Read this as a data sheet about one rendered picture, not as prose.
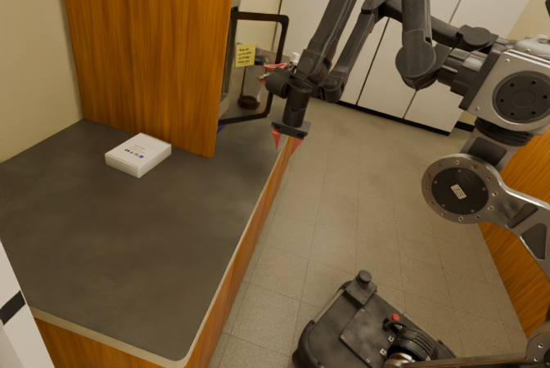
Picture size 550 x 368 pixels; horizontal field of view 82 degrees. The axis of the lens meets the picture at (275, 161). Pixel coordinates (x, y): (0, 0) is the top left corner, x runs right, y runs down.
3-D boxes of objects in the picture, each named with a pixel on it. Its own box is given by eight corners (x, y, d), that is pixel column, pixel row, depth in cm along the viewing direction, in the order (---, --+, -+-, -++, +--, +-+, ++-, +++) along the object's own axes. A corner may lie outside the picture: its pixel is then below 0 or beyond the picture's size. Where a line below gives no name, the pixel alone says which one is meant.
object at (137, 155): (105, 164, 96) (104, 154, 94) (141, 141, 109) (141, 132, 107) (138, 178, 94) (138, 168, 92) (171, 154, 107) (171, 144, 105)
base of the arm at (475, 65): (464, 111, 63) (501, 51, 56) (426, 95, 66) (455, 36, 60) (475, 104, 68) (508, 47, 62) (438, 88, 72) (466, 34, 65)
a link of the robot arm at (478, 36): (386, -20, 118) (385, 4, 127) (358, 2, 117) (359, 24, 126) (498, 33, 96) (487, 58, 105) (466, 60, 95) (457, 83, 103)
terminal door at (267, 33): (200, 127, 115) (210, 9, 92) (268, 116, 133) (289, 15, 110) (202, 128, 114) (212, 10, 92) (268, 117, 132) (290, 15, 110)
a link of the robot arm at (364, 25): (380, -3, 115) (379, 21, 124) (364, -5, 117) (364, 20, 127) (335, 88, 102) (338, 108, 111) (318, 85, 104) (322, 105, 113)
